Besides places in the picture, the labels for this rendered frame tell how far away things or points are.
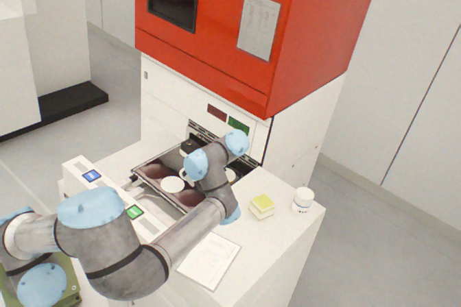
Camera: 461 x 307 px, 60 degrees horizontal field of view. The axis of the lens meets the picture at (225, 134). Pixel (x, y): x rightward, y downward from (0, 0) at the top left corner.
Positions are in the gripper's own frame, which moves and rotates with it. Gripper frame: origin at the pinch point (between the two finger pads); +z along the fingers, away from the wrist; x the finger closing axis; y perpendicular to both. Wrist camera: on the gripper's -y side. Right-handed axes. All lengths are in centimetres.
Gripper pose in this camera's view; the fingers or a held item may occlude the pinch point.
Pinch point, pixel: (184, 173)
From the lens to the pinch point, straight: 140.8
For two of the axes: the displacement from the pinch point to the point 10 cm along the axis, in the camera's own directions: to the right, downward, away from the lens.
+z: -4.9, 4.0, 7.7
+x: 6.9, -3.7, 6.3
